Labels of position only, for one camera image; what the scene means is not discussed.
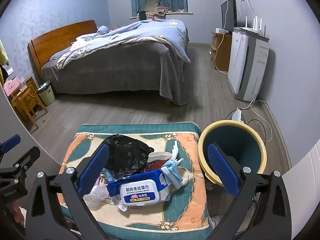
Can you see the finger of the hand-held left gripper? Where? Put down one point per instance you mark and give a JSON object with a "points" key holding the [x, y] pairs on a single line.
{"points": [[11, 142], [27, 157]]}

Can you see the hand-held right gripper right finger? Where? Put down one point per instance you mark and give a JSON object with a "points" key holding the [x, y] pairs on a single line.
{"points": [[222, 170]]}

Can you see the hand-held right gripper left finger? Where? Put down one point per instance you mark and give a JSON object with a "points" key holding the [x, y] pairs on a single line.
{"points": [[95, 167]]}

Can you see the clear plastic bag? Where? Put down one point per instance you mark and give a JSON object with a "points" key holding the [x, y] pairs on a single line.
{"points": [[97, 195]]}

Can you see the yellow rimmed teal bin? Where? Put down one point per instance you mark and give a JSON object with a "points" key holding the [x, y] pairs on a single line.
{"points": [[250, 140]]}

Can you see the blue snack packet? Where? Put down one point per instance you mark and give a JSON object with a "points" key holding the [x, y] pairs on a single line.
{"points": [[140, 190]]}

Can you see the person's left hand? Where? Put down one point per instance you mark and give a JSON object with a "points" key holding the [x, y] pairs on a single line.
{"points": [[17, 212]]}

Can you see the black plastic bag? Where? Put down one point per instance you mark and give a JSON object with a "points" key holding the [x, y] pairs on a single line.
{"points": [[125, 155]]}

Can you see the wooden nightstand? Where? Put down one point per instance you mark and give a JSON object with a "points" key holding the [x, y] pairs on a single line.
{"points": [[25, 100]]}

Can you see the white tissue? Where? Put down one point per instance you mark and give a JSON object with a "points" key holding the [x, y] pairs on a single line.
{"points": [[175, 151]]}

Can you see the blue face mask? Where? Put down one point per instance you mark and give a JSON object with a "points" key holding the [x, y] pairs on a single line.
{"points": [[170, 172]]}

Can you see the pink box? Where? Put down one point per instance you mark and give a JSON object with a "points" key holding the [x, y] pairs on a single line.
{"points": [[11, 85]]}

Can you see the white power strip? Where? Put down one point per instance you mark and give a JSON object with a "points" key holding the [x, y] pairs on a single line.
{"points": [[237, 115]]}

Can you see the small pale green bin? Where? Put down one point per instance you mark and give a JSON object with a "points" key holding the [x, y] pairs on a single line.
{"points": [[46, 95]]}

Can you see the red white snack packet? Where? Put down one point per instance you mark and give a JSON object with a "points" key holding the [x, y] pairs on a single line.
{"points": [[157, 163]]}

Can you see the yellow green cloth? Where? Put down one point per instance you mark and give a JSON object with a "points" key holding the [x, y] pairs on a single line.
{"points": [[3, 52]]}

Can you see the grey bed cover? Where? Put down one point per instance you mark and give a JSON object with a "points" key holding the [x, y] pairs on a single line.
{"points": [[112, 70]]}

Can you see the white air purifier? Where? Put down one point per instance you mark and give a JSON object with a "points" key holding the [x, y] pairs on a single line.
{"points": [[245, 65]]}

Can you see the wooden bed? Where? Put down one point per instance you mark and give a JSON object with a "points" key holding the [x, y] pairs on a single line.
{"points": [[60, 37]]}

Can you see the wooden cabinet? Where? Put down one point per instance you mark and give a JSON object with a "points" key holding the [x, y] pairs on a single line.
{"points": [[223, 52]]}

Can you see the small blue pillow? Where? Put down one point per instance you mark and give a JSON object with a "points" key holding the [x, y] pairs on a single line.
{"points": [[103, 30]]}

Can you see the flat white box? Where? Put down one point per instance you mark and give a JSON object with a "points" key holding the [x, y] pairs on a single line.
{"points": [[222, 31]]}

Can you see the light blue printed quilt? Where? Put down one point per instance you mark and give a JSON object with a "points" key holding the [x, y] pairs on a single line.
{"points": [[140, 32]]}

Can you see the white router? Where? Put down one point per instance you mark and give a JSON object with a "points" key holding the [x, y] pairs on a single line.
{"points": [[255, 28]]}

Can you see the black monitor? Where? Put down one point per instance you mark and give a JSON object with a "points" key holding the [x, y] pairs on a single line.
{"points": [[228, 12]]}

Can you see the pile of clothes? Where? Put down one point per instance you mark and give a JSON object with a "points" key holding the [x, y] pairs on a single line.
{"points": [[165, 9]]}

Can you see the olive cushion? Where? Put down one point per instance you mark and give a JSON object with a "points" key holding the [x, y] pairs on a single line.
{"points": [[152, 4]]}

